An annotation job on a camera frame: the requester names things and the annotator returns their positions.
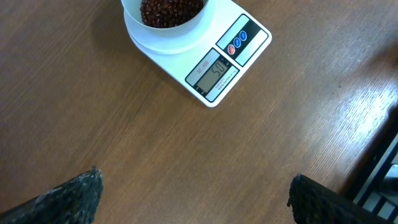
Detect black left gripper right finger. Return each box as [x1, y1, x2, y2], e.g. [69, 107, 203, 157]
[287, 174, 392, 224]

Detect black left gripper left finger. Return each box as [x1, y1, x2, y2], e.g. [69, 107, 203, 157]
[1, 166, 103, 224]

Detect white digital kitchen scale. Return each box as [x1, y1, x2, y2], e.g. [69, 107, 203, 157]
[122, 0, 272, 107]

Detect black striped table edge fixture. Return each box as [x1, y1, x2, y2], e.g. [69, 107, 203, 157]
[343, 106, 397, 223]

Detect white round bowl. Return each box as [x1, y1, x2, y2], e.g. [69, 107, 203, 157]
[121, 0, 208, 29]

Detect red adzuki beans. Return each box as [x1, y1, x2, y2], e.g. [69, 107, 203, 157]
[140, 0, 204, 28]

